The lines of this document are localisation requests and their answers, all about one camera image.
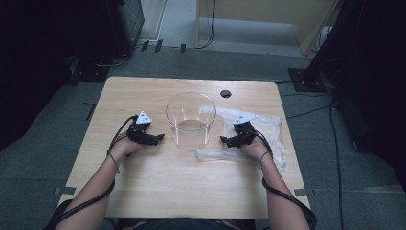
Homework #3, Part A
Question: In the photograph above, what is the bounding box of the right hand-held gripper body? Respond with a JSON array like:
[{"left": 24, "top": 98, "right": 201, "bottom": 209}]
[{"left": 232, "top": 112, "right": 258, "bottom": 149}]

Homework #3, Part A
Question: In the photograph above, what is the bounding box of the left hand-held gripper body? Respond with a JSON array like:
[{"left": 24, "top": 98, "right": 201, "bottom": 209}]
[{"left": 125, "top": 110, "right": 161, "bottom": 147}]

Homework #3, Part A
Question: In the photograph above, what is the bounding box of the clear plastic bag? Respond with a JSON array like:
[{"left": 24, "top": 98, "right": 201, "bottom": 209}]
[{"left": 194, "top": 104, "right": 287, "bottom": 171}]

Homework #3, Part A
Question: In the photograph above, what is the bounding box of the clear glass container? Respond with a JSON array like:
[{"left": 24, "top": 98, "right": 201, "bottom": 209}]
[{"left": 165, "top": 91, "right": 218, "bottom": 152}]

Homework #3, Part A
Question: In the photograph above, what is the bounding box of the person's right hand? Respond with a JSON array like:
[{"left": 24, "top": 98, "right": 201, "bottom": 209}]
[{"left": 239, "top": 135, "right": 273, "bottom": 163}]

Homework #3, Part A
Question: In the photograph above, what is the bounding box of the person's left hand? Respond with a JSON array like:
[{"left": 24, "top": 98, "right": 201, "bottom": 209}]
[{"left": 109, "top": 133, "right": 146, "bottom": 162}]

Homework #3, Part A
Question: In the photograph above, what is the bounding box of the thin right wrist band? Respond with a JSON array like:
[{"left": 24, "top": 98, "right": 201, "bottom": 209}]
[{"left": 258, "top": 150, "right": 272, "bottom": 171}]

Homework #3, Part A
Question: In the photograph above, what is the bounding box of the thin wrist band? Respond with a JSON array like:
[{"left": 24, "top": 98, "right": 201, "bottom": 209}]
[
  {"left": 106, "top": 150, "right": 121, "bottom": 174},
  {"left": 258, "top": 150, "right": 272, "bottom": 171}
]

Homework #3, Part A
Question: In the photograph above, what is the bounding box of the thin left wrist band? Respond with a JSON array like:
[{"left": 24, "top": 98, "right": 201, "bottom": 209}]
[{"left": 106, "top": 150, "right": 121, "bottom": 174}]

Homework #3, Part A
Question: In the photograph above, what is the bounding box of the person's dark clothing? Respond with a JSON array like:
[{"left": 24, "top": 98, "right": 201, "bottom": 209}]
[{"left": 121, "top": 218, "right": 257, "bottom": 230}]

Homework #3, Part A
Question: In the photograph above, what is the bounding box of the dark cabinet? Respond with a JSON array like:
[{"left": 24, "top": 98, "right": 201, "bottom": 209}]
[{"left": 104, "top": 0, "right": 146, "bottom": 56}]

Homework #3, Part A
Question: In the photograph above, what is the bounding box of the dark curtain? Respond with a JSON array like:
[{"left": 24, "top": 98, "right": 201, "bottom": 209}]
[
  {"left": 0, "top": 0, "right": 123, "bottom": 151},
  {"left": 303, "top": 0, "right": 406, "bottom": 193}
]

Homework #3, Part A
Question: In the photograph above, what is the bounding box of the light wooden furniture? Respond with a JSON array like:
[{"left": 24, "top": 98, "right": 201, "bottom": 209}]
[{"left": 194, "top": 0, "right": 340, "bottom": 57}]

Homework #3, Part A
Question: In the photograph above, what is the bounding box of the black stand base plate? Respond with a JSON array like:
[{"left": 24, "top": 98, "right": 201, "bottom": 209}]
[{"left": 287, "top": 67, "right": 329, "bottom": 93}]

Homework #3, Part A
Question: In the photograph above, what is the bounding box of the long black floor cable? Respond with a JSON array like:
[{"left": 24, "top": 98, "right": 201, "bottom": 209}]
[{"left": 328, "top": 98, "right": 345, "bottom": 230}]

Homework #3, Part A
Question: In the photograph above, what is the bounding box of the black hanging cable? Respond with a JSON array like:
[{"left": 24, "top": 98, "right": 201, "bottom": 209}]
[{"left": 194, "top": 0, "right": 216, "bottom": 51}]

